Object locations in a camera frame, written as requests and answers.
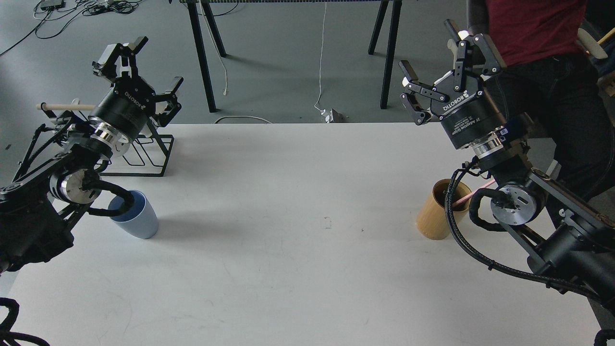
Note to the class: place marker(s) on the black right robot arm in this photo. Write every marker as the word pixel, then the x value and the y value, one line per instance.
pixel 570 246

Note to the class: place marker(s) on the pink chopstick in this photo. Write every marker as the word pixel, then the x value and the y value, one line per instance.
pixel 469 196

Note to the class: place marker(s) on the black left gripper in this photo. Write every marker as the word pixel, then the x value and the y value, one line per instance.
pixel 129 103

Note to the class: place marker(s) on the blue plastic cup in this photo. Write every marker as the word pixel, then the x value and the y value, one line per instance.
pixel 140 220

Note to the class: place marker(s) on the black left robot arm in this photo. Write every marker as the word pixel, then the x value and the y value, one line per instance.
pixel 59 179

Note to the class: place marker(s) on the black trestle table legs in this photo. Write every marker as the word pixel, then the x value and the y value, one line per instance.
pixel 281 30

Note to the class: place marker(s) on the black wire dish rack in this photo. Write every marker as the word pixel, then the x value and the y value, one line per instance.
pixel 147 156

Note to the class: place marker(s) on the bamboo cylinder holder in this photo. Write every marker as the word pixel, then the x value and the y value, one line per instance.
pixel 431 219

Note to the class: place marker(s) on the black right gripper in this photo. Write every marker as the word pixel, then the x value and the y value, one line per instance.
pixel 465 113

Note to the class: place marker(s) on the person in red shirt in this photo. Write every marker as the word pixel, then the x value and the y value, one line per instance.
pixel 550 77

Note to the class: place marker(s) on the wooden rod on rack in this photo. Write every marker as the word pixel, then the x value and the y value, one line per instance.
pixel 64 107

